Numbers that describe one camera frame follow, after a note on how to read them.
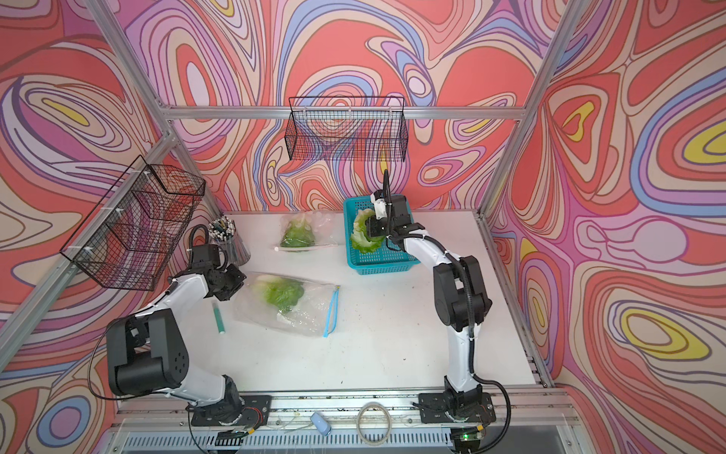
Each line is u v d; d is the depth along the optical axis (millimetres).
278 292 876
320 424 703
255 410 731
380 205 865
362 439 693
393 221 759
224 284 767
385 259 1046
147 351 442
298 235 1019
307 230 1056
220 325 885
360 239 1022
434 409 726
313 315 902
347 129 974
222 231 911
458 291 539
